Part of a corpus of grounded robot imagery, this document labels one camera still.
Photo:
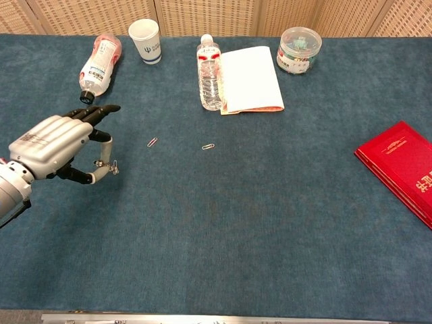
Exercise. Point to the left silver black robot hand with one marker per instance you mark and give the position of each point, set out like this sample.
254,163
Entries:
50,141

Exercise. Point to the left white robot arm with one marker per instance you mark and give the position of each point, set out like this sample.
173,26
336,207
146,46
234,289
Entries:
10,192

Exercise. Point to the pink label bottle black cap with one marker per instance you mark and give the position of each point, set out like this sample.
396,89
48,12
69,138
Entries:
99,67

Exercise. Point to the white paper cup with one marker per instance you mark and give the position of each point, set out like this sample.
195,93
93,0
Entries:
146,44

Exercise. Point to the clear water bottle red label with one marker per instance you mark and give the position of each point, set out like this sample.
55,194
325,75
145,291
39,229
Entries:
210,81

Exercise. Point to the woven bamboo folding screen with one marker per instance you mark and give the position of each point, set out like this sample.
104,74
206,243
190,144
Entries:
209,17

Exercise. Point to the blue table cloth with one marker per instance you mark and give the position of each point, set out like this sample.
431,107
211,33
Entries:
236,236

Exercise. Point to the white paper booklet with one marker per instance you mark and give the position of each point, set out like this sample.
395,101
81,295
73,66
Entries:
251,81

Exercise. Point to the clear jar of binder clips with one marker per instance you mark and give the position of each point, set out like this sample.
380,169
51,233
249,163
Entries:
298,54

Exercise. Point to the red hardcover book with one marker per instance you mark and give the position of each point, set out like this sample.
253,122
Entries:
401,165

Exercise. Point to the aluminium table edge rail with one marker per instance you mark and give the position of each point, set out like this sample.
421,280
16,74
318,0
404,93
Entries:
202,319

